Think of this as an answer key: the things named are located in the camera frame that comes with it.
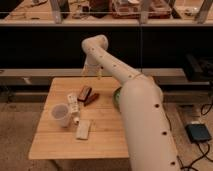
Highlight brown rectangular eraser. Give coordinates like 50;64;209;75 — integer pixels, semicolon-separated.
78;86;92;102

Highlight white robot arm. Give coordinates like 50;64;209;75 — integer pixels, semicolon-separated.
82;35;181;171

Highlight green ceramic bowl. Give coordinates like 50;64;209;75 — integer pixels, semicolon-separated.
113;87;121;110

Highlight white ceramic cup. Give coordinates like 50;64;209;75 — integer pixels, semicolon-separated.
51;103;71;127

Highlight white remote-like tube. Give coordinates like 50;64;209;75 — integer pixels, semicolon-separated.
67;93;80;124

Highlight wooden folding table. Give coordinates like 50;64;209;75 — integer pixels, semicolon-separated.
29;77;129;160

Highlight long wooden bench shelf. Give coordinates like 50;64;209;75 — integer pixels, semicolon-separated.
0;0;213;27

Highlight black cable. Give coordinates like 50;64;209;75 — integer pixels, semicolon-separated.
175;99;213;171

